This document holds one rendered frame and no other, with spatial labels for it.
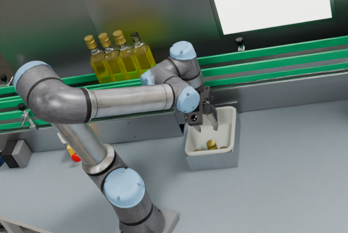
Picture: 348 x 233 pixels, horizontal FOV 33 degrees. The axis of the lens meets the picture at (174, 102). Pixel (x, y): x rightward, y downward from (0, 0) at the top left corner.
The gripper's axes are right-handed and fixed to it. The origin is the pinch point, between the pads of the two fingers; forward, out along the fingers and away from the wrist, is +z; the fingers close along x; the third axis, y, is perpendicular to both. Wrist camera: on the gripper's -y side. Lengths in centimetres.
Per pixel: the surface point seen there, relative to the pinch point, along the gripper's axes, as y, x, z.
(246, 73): 22.9, -13.4, -4.6
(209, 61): 29.6, 0.7, -6.8
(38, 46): 39, 73, -19
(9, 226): -15, 89, 30
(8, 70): 175, 200, 88
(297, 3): 40, -34, -20
